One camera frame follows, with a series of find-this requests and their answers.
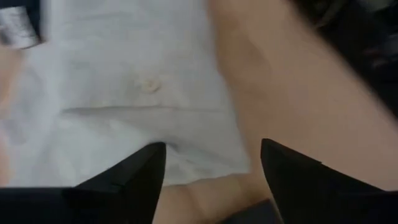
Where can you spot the white garment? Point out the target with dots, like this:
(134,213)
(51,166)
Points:
(124,93)

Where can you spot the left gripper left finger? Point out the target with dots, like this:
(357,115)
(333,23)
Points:
(133,189)

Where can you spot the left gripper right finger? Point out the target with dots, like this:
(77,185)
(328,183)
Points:
(304,189)

